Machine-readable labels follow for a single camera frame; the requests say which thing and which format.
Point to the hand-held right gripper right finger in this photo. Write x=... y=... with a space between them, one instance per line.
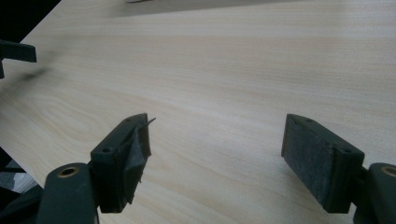
x=317 y=161

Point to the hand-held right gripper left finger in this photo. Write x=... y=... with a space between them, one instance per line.
x=116 y=161

